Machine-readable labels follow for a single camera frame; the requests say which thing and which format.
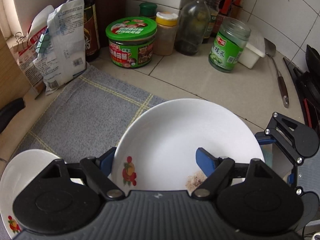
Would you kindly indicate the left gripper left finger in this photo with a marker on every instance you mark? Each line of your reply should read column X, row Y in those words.
column 63, row 197

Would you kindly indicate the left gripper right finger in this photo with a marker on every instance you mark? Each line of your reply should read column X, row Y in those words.
column 250, row 198

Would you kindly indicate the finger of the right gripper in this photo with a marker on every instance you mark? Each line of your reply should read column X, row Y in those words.
column 306, row 187
column 296, row 140

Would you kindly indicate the white fruit-pattern plate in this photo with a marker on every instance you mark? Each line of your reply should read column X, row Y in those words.
column 19, row 172

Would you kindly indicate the white plate with stain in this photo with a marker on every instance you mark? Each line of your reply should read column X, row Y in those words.
column 158, row 150

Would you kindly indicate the black gas stove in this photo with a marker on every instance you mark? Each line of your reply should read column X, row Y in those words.
column 307, row 86

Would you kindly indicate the grey checked towel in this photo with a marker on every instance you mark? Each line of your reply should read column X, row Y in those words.
column 85, row 118

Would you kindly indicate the white plastic box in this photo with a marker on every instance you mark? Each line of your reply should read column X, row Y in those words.
column 254, row 49

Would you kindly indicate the bamboo cutting board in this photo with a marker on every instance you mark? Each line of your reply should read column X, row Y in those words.
column 13, row 83

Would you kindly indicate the green label glass jar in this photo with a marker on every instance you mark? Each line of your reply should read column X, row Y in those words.
column 229, row 44

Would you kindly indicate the red white seasoning bag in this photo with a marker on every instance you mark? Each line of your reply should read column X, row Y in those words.
column 27, row 53

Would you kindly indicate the clear glass bottle red cap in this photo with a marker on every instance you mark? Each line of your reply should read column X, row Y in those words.
column 192, row 25

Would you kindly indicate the yellow lid spice jar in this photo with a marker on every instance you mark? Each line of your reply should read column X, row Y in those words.
column 166, row 33

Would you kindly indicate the green lid sauce jar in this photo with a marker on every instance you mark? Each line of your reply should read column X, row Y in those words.
column 131, row 41

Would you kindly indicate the dark oil bottle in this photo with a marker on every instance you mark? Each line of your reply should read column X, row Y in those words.
column 214, row 9

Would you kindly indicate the dark soy sauce bottle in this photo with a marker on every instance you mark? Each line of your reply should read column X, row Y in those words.
column 92, row 44

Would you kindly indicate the metal spatula wooden handle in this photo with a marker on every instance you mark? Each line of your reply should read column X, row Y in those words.
column 270, row 50

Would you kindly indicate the kitchen knife black handle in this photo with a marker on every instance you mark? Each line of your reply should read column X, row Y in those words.
column 9, row 111

